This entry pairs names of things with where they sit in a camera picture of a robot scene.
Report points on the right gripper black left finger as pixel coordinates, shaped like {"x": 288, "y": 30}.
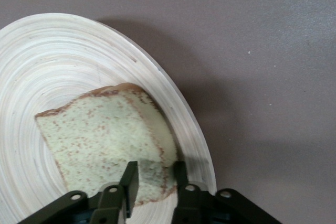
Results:
{"x": 130, "y": 182}

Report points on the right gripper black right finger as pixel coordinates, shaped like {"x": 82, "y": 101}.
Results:
{"x": 189, "y": 203}

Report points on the slice of brown bread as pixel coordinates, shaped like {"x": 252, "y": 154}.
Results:
{"x": 105, "y": 140}

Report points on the round wooden plate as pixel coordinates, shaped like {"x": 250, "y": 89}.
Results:
{"x": 65, "y": 72}

